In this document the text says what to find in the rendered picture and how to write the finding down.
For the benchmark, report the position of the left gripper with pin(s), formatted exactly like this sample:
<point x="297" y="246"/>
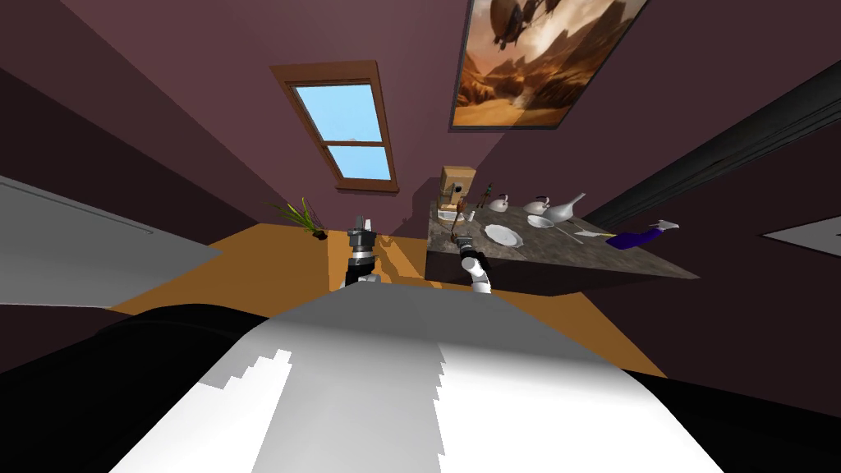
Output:
<point x="361" y="238"/>

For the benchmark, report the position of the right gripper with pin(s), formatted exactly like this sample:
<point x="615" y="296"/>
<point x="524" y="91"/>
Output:
<point x="465" y="243"/>

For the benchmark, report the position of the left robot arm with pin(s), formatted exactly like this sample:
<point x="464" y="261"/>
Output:
<point x="361" y="264"/>

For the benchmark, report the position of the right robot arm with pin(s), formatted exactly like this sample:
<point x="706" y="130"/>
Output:
<point x="476" y="268"/>

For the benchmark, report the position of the brown wooden utensil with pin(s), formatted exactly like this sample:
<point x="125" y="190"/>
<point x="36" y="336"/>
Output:
<point x="460" y="213"/>

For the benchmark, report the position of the white plate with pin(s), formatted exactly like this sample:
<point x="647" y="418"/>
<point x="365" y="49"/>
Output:
<point x="503" y="235"/>

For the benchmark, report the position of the white kettle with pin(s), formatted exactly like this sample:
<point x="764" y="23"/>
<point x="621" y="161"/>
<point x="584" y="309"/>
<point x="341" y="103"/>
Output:
<point x="499" y="204"/>
<point x="537" y="207"/>

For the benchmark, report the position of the dark slim bottle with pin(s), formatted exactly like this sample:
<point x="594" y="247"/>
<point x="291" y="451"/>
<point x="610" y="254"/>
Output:
<point x="486" y="196"/>

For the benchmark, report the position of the tan wooden coffee machine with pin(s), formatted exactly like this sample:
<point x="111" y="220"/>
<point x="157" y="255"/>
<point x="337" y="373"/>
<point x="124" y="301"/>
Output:
<point x="458" y="184"/>

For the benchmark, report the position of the green potted plant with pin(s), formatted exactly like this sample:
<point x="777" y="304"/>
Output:
<point x="303" y="217"/>

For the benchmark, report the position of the white bowl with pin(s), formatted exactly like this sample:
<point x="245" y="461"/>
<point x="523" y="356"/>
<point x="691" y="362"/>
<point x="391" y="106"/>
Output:
<point x="541" y="222"/>

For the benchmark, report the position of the wooden framed window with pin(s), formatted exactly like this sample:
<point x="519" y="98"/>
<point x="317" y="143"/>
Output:
<point x="345" y="128"/>

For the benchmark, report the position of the white long-necked jug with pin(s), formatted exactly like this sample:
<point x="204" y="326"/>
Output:
<point x="562" y="211"/>

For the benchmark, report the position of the grey table knife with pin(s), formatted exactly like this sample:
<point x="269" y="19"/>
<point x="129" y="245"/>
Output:
<point x="569" y="233"/>

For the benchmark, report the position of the white spatula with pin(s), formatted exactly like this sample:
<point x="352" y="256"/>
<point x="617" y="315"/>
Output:
<point x="591" y="233"/>

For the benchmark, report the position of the dark stone table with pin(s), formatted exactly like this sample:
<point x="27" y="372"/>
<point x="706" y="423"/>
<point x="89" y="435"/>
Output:
<point x="591" y="259"/>

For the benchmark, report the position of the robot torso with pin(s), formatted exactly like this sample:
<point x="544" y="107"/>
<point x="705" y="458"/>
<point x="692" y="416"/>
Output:
<point x="407" y="394"/>

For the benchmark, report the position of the blue spray bottle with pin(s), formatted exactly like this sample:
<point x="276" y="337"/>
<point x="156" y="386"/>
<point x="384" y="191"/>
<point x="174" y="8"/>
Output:
<point x="631" y="238"/>

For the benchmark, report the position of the grey white door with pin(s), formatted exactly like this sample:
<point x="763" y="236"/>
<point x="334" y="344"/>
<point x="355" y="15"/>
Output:
<point x="79" y="256"/>

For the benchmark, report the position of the desert landscape wall picture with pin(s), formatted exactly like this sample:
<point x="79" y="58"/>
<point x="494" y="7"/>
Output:
<point x="535" y="59"/>

